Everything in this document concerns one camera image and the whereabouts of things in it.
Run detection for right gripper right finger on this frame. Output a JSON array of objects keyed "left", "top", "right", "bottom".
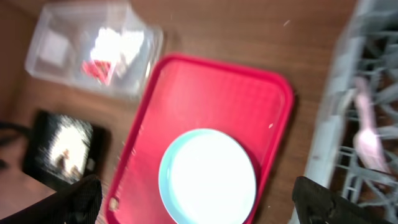
[{"left": 292, "top": 176, "right": 390, "bottom": 224}]

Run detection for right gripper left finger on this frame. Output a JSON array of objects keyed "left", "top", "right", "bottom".
[{"left": 1, "top": 175, "right": 102, "bottom": 224}]

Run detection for brown food scraps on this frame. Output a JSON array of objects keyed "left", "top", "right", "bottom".
[{"left": 49, "top": 125, "right": 93, "bottom": 184}]

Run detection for white plastic fork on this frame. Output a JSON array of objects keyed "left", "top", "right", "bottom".
[{"left": 353, "top": 77, "right": 390, "bottom": 173}]

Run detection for light blue plate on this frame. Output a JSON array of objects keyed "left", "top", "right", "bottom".
[{"left": 158, "top": 129, "right": 257, "bottom": 223}]

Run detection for red snack wrapper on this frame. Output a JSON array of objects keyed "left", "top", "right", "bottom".
[{"left": 81, "top": 60, "right": 113, "bottom": 85}]

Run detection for grey dishwasher rack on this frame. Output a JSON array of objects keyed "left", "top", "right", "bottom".
[{"left": 290, "top": 0, "right": 397, "bottom": 223}]

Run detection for food crumb on tray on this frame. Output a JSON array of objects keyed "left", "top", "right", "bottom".
[{"left": 108, "top": 197, "right": 119, "bottom": 212}]

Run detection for black plastic tray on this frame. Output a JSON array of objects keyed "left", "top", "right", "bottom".
[{"left": 22, "top": 110, "right": 111, "bottom": 191}]

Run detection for red serving tray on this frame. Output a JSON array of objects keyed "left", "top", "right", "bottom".
[{"left": 104, "top": 54, "right": 295, "bottom": 223}]

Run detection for clear plastic bin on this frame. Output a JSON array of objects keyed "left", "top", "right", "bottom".
[{"left": 25, "top": 1, "right": 164, "bottom": 99}]

